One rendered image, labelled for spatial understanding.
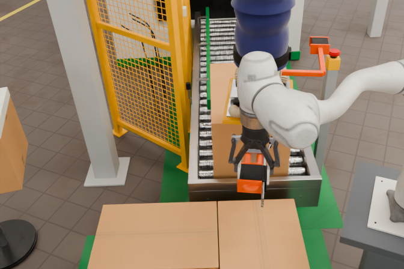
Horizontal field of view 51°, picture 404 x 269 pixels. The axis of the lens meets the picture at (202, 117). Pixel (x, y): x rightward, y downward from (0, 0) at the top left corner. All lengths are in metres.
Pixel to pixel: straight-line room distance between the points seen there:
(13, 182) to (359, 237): 1.69
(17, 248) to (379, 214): 2.12
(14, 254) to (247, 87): 2.21
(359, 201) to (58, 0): 1.86
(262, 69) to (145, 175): 2.28
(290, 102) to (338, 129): 2.70
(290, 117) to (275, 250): 1.19
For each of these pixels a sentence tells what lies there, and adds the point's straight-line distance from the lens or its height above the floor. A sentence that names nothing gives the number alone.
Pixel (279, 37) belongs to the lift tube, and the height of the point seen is 1.49.
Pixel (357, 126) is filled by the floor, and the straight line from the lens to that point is 3.76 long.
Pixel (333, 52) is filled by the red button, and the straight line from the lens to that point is 2.56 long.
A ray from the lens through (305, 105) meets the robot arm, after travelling 1.00.
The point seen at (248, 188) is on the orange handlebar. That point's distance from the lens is 1.30.
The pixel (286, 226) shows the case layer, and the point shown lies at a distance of 2.17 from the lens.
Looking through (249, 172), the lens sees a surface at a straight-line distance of 1.32.
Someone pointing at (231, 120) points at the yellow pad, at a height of 1.16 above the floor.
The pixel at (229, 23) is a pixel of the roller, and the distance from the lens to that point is 4.15.
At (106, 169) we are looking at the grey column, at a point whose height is 0.11.
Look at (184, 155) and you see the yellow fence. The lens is 3.15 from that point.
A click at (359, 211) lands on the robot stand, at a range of 2.02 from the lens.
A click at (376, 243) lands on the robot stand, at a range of 1.92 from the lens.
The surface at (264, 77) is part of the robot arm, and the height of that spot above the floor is 1.66.
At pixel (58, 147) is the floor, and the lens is 3.70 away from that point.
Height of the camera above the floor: 2.21
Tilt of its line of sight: 36 degrees down
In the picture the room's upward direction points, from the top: 4 degrees counter-clockwise
